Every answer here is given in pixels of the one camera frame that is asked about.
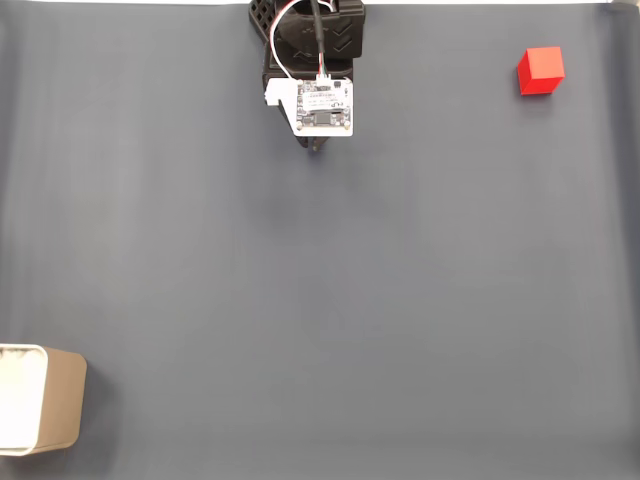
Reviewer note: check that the red cube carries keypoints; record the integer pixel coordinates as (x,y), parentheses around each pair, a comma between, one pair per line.
(542,70)

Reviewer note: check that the beige box white inside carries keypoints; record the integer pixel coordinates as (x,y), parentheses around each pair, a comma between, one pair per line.
(60,400)

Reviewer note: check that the grey table mat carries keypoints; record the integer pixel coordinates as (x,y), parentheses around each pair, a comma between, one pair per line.
(350,300)

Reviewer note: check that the white camera board mount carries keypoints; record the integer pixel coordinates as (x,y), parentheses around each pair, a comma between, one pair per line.
(325,107)

